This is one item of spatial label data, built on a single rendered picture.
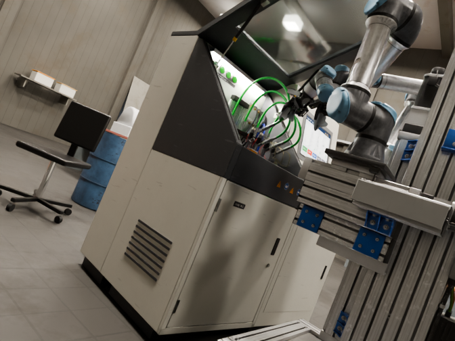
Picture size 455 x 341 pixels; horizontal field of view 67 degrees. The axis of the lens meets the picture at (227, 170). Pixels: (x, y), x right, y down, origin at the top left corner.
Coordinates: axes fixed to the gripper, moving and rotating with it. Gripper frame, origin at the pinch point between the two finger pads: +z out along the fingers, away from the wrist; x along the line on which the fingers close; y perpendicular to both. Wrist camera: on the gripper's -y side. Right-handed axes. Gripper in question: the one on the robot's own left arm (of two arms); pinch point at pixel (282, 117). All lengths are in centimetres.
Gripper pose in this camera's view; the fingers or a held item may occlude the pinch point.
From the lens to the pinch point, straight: 186.6
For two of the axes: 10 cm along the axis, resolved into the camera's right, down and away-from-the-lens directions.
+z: -5.3, 5.7, 6.3
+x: 8.1, 1.2, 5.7
